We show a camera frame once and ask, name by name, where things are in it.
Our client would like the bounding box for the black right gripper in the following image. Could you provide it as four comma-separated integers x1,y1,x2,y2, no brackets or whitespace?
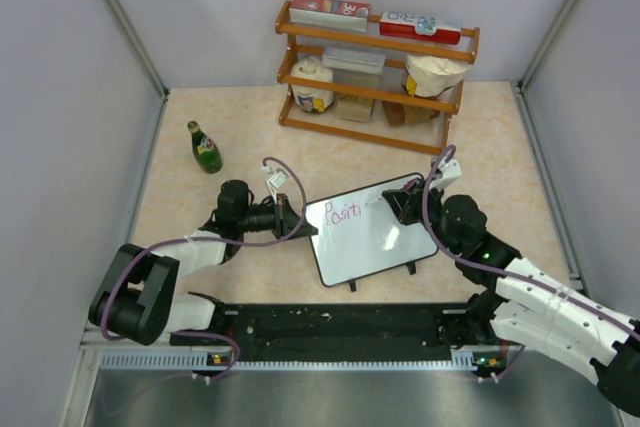
385,176,462,256

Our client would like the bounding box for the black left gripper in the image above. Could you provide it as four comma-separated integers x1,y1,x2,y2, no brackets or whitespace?
238,193,317,241

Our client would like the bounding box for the white marker pen magenta cap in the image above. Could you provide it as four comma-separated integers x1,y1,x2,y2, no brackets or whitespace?
366,178,420,207

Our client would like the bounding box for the white whiteboard black frame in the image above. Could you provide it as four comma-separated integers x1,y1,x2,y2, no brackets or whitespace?
305,173,437,287

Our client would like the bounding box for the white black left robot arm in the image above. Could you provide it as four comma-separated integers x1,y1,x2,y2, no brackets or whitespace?
88,180,318,345

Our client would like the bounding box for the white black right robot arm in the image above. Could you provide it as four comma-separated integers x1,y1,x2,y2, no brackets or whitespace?
382,184,639,416

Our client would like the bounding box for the brown bread package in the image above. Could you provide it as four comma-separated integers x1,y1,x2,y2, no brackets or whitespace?
382,101,439,127

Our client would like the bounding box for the tan cardboard box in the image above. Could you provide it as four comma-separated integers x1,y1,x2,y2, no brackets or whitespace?
337,94,375,123

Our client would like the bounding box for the orange wooden shelf rack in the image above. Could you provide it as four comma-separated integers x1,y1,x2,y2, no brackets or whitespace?
275,0,481,155

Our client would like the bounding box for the green glass bottle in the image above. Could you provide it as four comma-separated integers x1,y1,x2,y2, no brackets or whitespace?
187,120,223,174

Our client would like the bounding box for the white wrapped jar right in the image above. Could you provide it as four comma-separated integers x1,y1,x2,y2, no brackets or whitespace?
402,54,471,98

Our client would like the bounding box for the clear plastic container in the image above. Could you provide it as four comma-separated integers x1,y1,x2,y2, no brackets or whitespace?
322,47,386,90

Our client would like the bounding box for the red white box right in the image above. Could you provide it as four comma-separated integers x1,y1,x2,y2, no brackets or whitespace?
379,11,462,45

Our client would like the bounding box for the red white box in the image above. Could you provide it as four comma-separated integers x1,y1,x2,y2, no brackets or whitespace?
379,11,462,45
289,0,371,33

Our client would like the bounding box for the red white box left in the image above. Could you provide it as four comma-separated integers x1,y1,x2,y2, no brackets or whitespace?
289,0,371,33

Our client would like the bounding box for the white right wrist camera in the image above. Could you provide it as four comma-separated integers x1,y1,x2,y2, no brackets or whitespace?
429,159,462,192

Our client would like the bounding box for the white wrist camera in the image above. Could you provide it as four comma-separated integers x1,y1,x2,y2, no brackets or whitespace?
261,163,289,202
429,159,462,192

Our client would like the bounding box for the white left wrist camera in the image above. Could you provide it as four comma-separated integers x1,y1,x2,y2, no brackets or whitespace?
261,163,289,202

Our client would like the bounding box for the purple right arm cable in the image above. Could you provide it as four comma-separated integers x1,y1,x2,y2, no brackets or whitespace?
420,144,640,343

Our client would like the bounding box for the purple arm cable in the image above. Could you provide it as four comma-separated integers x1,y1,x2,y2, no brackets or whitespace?
420,144,640,343
99,156,307,381

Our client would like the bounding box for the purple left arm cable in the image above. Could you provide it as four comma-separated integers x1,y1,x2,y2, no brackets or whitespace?
99,156,307,381

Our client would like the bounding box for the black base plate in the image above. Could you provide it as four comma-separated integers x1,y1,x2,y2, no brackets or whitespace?
169,302,506,362

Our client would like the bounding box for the grey slotted cable duct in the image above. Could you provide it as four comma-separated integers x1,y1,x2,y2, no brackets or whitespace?
100,350,506,372

